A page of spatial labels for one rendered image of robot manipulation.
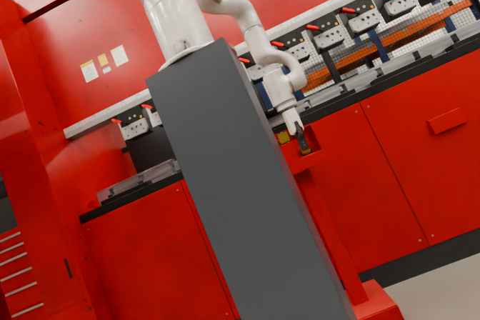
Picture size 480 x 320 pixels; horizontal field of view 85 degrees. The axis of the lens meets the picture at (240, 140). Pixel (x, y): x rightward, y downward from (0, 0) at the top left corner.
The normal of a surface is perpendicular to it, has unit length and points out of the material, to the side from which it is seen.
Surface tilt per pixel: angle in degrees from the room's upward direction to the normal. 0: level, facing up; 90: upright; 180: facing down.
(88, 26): 90
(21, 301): 90
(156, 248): 90
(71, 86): 90
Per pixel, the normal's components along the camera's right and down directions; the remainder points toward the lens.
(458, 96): -0.13, -0.06
